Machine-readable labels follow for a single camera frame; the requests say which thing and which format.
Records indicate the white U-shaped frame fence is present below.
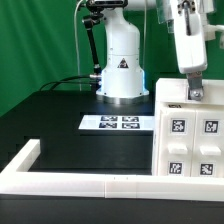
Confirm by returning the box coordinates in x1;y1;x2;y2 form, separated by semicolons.
0;139;224;202

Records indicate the black cable bundle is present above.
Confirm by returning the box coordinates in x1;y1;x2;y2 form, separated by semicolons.
39;75;101;92

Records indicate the white cable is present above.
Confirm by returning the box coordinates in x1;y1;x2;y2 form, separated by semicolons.
73;0;88;92

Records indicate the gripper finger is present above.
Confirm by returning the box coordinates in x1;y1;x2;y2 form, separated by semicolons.
186;72;204;101

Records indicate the white cabinet body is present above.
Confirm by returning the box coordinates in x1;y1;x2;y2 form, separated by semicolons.
152;102;224;178

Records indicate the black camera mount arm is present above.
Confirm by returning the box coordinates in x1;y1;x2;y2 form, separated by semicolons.
82;0;104;90

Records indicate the white cabinet top block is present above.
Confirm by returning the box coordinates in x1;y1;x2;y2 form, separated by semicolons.
155;78;224;106

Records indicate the white cabinet door with knob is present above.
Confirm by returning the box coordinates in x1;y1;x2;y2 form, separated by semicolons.
156;107;195;176

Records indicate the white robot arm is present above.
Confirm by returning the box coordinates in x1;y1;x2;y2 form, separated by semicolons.
86;0;207;104

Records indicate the white marker base plate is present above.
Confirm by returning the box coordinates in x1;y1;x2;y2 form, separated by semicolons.
79;115;154;131

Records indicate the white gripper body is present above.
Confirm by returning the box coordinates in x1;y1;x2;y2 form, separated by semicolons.
171;0;207;74

